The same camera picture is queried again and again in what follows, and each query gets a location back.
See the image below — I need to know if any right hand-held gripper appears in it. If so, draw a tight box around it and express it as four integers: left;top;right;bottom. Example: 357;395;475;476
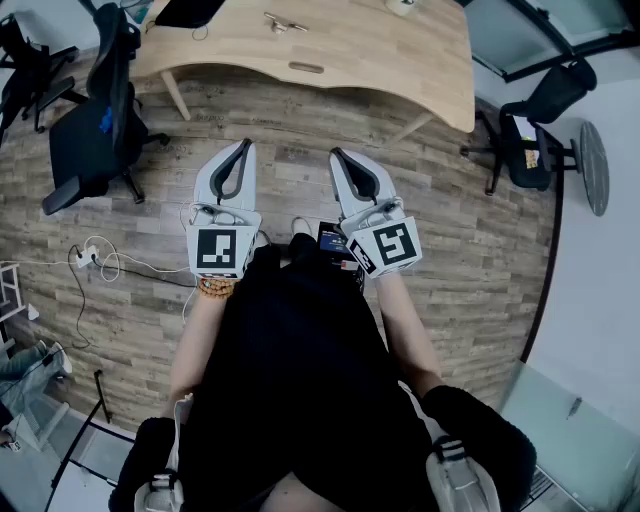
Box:
328;147;424;279

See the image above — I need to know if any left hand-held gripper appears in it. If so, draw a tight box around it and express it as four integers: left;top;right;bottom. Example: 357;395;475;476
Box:
187;138;262;279

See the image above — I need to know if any small metal clip object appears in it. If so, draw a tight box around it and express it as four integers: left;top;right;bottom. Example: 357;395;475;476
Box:
263;11;309;35

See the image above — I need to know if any person's left forearm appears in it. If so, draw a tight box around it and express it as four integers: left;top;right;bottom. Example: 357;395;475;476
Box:
169;277;236;407

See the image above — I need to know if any person's right forearm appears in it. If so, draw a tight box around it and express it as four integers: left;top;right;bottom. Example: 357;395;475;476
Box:
374;272;444;396

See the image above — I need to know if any wooden desk leg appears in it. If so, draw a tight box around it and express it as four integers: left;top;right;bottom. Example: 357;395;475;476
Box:
159;69;193;122
393;111;434;147

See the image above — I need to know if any black mesh office chair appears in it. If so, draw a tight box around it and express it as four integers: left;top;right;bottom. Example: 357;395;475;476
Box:
0;14;81;146
42;2;171;216

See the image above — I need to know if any white power strip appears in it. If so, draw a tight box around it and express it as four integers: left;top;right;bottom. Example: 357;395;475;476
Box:
74;237;102;267

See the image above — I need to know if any yellow packet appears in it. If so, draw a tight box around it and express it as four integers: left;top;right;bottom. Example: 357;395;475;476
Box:
519;134;539;171

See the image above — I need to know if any black mouse pad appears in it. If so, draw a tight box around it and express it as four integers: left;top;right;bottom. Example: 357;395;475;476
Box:
154;0;225;30

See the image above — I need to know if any person's black clothing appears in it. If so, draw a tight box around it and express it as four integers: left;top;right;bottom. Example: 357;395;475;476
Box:
109;232;539;512

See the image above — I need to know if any white rack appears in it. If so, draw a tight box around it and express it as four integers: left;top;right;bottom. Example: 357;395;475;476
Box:
0;262;24;346

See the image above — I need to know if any black metal stand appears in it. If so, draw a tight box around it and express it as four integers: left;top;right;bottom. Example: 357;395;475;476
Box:
49;368;114;501

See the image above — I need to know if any frosted glass door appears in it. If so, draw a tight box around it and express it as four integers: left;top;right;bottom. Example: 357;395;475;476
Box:
499;362;640;512

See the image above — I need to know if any black recorder with screen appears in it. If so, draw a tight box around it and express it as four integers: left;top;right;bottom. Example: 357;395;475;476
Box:
317;219;366;294

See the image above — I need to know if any orange bead bracelet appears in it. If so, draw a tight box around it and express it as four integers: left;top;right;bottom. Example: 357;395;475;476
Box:
197;277;236;301

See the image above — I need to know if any white cable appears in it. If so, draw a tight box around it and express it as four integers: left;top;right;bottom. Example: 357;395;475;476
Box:
97;247;200;329

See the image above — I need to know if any black floor cable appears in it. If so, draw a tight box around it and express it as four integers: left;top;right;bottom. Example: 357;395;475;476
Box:
67;243;197;351

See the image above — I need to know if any grey shoulder strap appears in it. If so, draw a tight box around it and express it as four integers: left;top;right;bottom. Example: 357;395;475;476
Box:
424;434;501;512
134;392;195;512

